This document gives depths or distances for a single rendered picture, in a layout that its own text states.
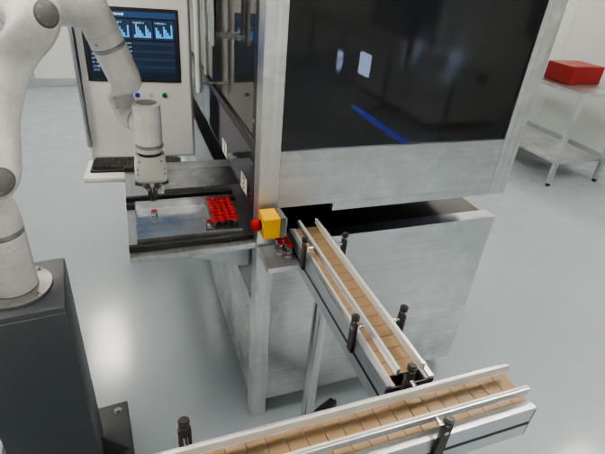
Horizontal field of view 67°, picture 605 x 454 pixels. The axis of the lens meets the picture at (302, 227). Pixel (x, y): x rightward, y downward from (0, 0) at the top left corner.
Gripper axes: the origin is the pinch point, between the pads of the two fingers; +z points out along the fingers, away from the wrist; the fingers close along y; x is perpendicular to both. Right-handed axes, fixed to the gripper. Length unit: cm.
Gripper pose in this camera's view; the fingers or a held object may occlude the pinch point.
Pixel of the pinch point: (152, 195)
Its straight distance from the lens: 163.6
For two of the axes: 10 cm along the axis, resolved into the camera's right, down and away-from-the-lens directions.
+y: -9.4, 0.9, -3.4
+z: -1.0, 8.6, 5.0
